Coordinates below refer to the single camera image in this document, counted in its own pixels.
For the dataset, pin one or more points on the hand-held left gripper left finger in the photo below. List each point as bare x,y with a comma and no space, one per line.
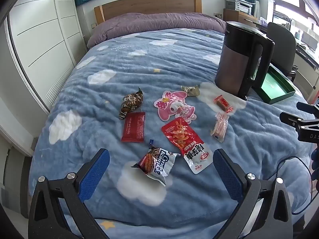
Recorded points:
96,174

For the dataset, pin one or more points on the silver and blue snack packet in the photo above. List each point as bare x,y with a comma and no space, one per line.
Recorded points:
155,163

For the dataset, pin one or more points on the dark red packet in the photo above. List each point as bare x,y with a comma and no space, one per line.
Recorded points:
133,127

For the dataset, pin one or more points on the black and bronze electric kettle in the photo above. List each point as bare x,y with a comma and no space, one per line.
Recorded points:
234,62

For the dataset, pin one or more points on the blue cloud print blanket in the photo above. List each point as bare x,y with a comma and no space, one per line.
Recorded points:
124,54

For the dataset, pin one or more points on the clear pink candy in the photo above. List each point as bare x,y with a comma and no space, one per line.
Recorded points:
220,127

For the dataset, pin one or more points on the white desk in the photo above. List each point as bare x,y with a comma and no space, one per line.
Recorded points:
306,52

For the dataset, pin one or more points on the large red and white packet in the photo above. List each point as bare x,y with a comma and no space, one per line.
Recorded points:
182,137

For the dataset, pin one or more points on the brown chocolate snack packet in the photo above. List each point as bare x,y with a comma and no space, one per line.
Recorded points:
130,102

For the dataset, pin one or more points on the green tray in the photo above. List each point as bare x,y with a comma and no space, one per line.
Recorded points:
274,89

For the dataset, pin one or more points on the white wardrobe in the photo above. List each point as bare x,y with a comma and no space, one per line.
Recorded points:
37,42

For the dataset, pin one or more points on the small red candy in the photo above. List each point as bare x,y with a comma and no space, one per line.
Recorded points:
222,103

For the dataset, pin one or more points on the grey printer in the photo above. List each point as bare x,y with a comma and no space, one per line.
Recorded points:
239,5

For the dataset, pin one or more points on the pink cartoon shaped packet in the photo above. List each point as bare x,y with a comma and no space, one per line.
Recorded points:
172,104

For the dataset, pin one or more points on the wall socket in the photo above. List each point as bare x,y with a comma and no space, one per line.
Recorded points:
218,15

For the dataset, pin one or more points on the dark grey chair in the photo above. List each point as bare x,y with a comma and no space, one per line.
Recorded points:
281,44

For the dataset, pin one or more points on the wooden drawer cabinet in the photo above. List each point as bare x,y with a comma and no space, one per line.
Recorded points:
236,17

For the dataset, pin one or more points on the purple pillow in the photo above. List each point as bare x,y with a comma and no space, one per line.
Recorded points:
149,25

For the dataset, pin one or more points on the wooden headboard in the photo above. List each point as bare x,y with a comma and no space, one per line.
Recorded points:
149,5

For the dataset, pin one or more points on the small olive candy packet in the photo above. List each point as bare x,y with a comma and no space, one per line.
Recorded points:
190,90

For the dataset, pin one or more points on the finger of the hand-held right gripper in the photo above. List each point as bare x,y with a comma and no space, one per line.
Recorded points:
307,107
289,118

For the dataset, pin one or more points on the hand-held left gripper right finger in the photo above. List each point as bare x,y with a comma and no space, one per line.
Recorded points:
225,174

